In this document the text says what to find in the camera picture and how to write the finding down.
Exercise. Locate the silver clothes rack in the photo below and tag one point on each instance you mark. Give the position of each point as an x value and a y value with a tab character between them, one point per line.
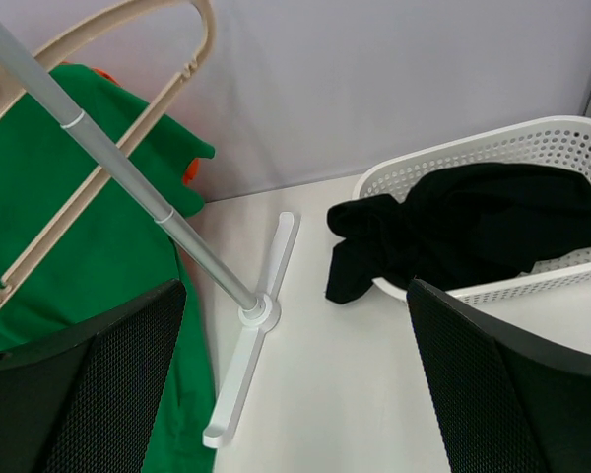
259	312

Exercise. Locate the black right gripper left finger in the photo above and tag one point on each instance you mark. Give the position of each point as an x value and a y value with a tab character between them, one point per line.
85	398

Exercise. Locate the white plastic basket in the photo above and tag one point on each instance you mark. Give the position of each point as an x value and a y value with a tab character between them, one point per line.
562	142

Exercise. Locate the green t shirt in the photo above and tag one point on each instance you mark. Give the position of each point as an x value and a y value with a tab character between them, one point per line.
113	253

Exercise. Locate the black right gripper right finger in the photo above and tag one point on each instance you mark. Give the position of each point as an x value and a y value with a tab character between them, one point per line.
505	399

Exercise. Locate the black t shirt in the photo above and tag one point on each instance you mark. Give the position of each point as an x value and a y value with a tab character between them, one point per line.
459	227

